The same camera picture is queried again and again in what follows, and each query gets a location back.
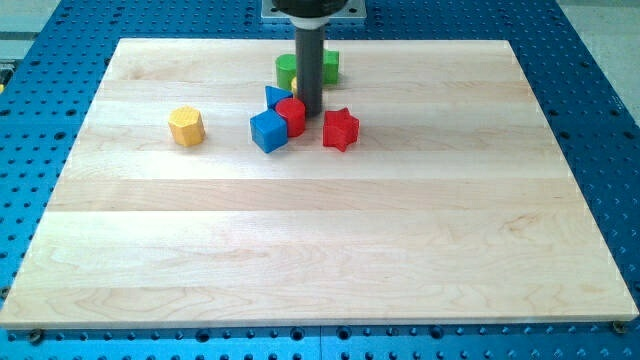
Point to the black robot arm end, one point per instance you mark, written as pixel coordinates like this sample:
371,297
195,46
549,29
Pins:
309,14

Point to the blue triangle block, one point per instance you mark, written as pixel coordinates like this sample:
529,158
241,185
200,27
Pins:
273,95

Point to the yellow heart block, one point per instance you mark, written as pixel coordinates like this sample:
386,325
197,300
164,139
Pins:
294,87

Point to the red star block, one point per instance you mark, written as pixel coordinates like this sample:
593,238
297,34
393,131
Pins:
340,129

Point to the blue cube block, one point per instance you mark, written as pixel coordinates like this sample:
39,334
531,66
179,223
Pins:
269,130

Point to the red cylinder block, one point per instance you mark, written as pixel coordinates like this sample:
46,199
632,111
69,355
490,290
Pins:
293,111

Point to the wooden board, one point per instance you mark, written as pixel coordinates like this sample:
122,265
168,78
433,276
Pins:
455,204

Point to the green cylinder block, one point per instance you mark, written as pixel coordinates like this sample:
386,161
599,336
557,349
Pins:
285,66

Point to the green block right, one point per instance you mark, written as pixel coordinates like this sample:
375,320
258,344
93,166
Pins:
331,64

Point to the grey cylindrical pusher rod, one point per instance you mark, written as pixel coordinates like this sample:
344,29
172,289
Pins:
309,46

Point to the yellow hexagon block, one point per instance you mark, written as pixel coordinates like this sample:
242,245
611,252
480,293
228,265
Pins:
186,126

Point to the silver mounting plate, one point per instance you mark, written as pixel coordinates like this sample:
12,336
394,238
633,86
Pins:
354,10

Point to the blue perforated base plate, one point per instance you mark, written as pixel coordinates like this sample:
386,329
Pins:
597,127

